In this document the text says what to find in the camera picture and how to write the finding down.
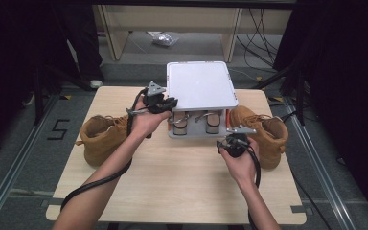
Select clear plastic bag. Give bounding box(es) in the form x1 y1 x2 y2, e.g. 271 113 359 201
151 32 180 48

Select white shoe rack orange legs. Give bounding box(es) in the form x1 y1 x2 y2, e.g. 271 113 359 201
166 60 240 139

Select bundle of black floor cables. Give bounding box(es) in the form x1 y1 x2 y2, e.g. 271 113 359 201
236 9 283 66

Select tan suede boot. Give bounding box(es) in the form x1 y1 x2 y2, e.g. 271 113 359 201
229 104 290 171
76 114 132 168

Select black sandal with silver strap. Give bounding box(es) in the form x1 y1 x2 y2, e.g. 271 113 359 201
195 109 222 135
171 110 190 137

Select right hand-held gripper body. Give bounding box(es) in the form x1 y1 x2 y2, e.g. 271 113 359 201
224 125 258 158

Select right hand-held gripper black cable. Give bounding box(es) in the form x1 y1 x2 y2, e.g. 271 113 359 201
244 145 263 230

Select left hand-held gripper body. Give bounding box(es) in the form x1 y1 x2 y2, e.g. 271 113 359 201
143 80 173 115

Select black curtain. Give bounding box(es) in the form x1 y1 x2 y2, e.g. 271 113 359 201
272 0 368 221
0 0 78 161

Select person's right hand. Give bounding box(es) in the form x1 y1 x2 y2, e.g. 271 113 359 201
219 137 261 190

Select black metal stand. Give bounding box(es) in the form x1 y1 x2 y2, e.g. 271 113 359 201
252 61 307 127

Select person's left hand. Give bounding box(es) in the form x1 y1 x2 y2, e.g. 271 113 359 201
129 105 172 139

